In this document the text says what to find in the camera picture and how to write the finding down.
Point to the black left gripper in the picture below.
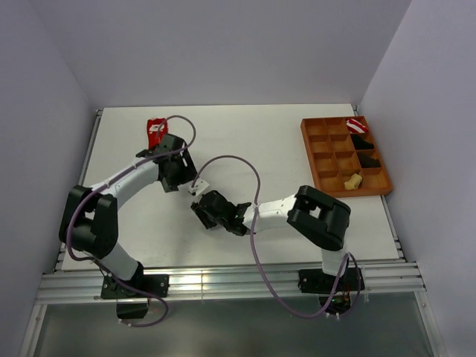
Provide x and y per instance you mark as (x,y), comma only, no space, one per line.
(187,175)

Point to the wooden compartment tray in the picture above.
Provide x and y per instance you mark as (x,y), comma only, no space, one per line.
(333,159)

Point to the yellow sock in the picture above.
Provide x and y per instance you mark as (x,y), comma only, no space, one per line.
(354,182)

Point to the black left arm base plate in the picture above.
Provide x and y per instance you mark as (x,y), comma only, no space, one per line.
(148,286)

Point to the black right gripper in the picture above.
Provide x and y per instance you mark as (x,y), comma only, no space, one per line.
(204,217)

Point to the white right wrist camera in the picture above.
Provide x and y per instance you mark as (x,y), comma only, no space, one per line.
(198,187)

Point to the black rolled sock upper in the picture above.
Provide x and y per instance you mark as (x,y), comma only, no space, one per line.
(362,141)

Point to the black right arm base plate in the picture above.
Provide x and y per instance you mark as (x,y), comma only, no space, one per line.
(314,281)

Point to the aluminium frame rail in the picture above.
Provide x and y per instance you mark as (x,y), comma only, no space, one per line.
(232,282)

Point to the dark brown rolled sock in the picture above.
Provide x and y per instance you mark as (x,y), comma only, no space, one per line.
(368,159)

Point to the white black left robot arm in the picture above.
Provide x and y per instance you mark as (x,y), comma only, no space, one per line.
(90,219)

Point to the red white striped rolled sock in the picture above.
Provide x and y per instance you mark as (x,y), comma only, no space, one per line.
(357,125)

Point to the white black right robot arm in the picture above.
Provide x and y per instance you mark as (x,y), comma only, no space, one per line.
(322,219)

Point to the red sock with white pattern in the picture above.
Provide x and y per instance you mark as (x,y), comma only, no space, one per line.
(157,128)

